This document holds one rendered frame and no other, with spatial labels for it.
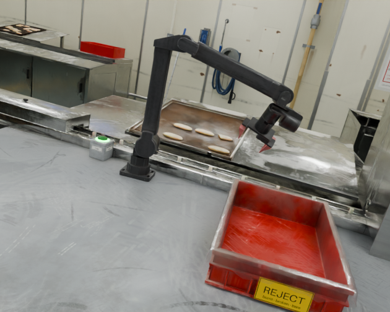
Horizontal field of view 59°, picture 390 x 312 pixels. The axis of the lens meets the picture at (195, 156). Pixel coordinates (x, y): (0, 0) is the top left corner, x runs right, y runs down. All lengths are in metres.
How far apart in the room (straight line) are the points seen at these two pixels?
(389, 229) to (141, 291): 0.77
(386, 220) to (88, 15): 5.50
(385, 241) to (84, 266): 0.88
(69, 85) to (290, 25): 2.91
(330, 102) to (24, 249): 4.24
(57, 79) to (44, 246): 3.54
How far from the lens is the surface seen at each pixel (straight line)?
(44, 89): 4.51
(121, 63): 4.98
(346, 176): 1.65
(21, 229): 1.00
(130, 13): 5.74
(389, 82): 2.06
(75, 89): 4.23
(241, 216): 1.19
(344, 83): 4.74
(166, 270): 0.89
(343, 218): 1.35
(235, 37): 5.14
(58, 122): 1.63
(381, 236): 1.24
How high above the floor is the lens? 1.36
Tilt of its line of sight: 19 degrees down
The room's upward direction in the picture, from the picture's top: 11 degrees clockwise
